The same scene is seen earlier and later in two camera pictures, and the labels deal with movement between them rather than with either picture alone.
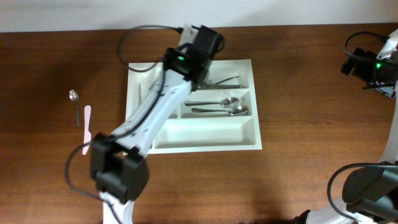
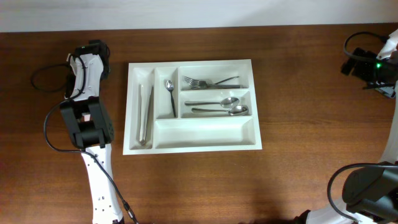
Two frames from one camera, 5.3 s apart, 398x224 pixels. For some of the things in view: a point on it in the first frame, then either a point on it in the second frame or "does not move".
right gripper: x=359 y=71 does not move
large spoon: x=227 y=102 does not move
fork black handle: x=222 y=81 → x=199 y=84
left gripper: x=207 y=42 → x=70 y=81
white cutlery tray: x=220 y=114 does not move
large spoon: x=237 y=111 does not move
